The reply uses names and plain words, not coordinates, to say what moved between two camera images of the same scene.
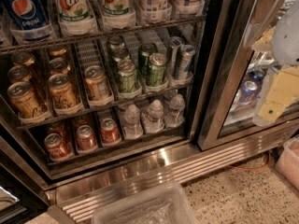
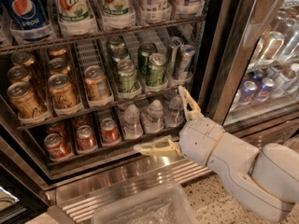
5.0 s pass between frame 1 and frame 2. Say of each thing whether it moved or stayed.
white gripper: moved
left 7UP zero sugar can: stayed
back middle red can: stayed
